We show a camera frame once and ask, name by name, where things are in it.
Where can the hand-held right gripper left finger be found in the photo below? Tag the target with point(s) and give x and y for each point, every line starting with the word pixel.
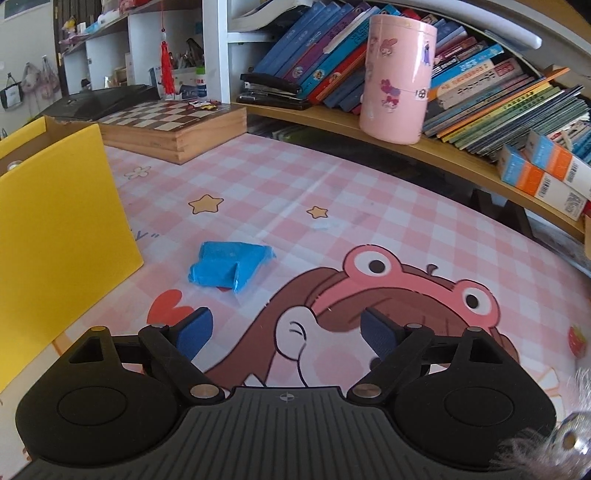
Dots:
pixel 194 330

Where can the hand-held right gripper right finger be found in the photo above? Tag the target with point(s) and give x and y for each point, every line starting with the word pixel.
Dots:
pixel 378 332

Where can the blue packet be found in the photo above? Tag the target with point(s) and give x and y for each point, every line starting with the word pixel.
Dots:
pixel 221 263

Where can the yellow cardboard box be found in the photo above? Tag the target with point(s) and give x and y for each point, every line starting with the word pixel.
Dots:
pixel 60 230

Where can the pink cartoon desk mat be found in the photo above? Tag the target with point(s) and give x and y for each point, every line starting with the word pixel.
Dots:
pixel 323 194

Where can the grey fluffy pompom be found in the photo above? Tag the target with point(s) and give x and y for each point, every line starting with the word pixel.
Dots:
pixel 554 454

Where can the wooden chessboard box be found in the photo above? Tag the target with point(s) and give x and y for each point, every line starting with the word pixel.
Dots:
pixel 157 115

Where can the small colourful wrappers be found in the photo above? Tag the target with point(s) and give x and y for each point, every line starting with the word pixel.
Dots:
pixel 203 105

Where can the white jar green lid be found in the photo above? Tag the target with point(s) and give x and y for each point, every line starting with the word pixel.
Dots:
pixel 200 85

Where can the black piano keyboard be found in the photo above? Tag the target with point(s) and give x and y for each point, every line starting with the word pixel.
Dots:
pixel 101 99

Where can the pink cartoon cup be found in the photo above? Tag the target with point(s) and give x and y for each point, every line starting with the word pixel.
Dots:
pixel 397 83

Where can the pen holder with pens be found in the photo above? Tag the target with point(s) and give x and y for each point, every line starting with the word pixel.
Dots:
pixel 184 78

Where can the black stapler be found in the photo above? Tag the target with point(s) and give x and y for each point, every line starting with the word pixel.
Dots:
pixel 272 87

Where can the red tassel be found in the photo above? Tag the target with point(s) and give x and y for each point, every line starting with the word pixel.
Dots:
pixel 167 69

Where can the white shelf unit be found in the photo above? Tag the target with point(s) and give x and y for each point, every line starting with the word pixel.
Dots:
pixel 217 46

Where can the row of leaning books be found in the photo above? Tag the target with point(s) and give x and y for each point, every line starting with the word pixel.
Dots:
pixel 314 50

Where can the hanging pink bag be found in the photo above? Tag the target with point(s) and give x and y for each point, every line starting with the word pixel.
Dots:
pixel 41 78

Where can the hanging black and white bag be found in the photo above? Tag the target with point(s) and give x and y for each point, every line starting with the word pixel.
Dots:
pixel 11 94

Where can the white thick book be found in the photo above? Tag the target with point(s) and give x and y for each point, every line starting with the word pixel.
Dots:
pixel 258 18

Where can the white slim keyboard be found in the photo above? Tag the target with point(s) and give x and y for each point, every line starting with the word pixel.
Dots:
pixel 521 39

